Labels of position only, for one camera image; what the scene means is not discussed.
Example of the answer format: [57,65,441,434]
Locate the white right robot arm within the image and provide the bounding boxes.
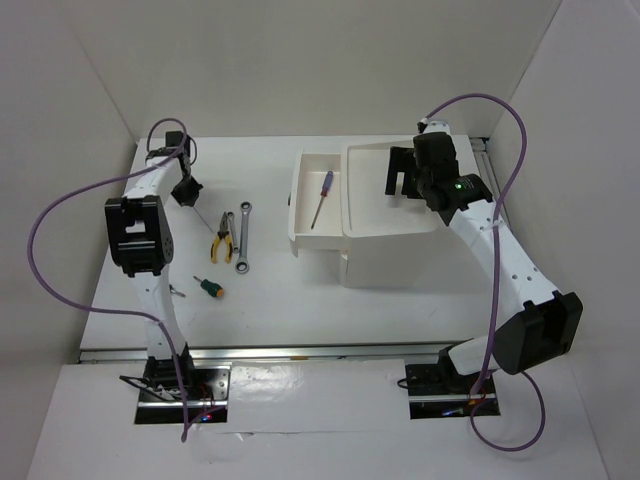
[385,131,583,392]

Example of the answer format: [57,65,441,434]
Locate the yellow handled pliers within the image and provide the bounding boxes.
[210,212,233,264]

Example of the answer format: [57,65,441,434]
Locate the white drawer cabinet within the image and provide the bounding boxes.
[340,140,440,289]

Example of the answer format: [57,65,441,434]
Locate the green orange stubby screwdriver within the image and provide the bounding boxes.
[193,276,225,299]

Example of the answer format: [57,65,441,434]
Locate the aluminium front rail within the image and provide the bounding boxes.
[77,341,474,365]

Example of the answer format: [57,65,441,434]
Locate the large silver ratchet wrench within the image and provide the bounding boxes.
[235,201,252,274]

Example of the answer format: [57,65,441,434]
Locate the white top drawer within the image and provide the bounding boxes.
[288,152,347,256]

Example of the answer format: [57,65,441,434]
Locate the purple handled screwdriver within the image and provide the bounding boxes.
[311,171,334,229]

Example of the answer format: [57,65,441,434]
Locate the aluminium side rail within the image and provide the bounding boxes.
[469,137,495,178]

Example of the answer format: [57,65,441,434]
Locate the small silver wrench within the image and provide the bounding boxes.
[226,211,239,253]

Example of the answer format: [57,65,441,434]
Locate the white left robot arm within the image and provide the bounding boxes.
[105,131,202,399]

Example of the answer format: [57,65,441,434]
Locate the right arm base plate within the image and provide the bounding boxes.
[397,364,500,420]

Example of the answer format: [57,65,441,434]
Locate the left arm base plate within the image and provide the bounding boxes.
[133,363,232,426]

